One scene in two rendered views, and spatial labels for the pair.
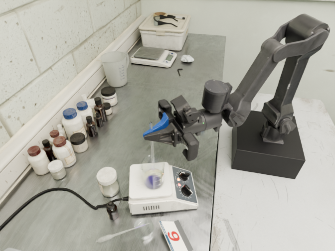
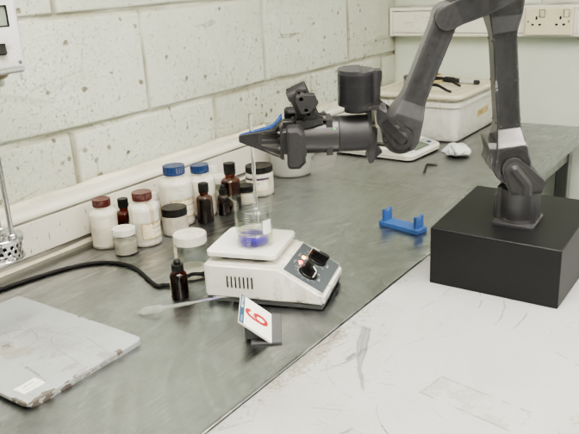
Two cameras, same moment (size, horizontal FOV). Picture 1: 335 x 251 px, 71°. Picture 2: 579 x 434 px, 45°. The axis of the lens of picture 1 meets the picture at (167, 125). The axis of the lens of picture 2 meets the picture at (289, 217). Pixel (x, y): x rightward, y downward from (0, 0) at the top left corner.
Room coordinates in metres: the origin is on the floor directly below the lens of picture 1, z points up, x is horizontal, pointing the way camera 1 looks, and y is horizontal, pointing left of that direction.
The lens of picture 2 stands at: (-0.56, -0.44, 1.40)
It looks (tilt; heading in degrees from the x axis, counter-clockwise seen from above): 19 degrees down; 23
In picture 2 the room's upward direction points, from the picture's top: 3 degrees counter-clockwise
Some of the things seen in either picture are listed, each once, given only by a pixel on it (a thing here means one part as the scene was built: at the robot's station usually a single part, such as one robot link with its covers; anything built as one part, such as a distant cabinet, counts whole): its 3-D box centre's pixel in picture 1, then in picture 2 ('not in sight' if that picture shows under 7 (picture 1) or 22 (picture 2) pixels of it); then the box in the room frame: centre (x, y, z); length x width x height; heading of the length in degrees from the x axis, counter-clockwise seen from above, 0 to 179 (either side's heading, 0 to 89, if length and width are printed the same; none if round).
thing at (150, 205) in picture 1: (159, 187); (268, 268); (0.42, 0.03, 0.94); 0.22 x 0.13 x 0.08; 96
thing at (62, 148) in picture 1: (63, 151); (144, 217); (0.56, 0.36, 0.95); 0.06 x 0.06 x 0.11
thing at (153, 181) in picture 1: (152, 174); (252, 221); (0.41, 0.04, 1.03); 0.07 x 0.06 x 0.08; 111
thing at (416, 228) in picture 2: not in sight; (402, 220); (0.78, -0.12, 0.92); 0.10 x 0.03 x 0.04; 66
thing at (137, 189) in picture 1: (150, 179); (252, 242); (0.42, 0.05, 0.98); 0.12 x 0.12 x 0.01; 6
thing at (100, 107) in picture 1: (99, 109); (230, 186); (0.80, 0.29, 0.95); 0.04 x 0.04 x 0.11
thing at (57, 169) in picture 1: (57, 170); (124, 239); (0.50, 0.37, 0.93); 0.05 x 0.05 x 0.05
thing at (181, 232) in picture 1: (175, 235); (260, 318); (0.29, -0.02, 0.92); 0.09 x 0.06 x 0.04; 24
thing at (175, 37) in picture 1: (166, 31); (435, 107); (1.73, 0.01, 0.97); 0.37 x 0.31 x 0.14; 168
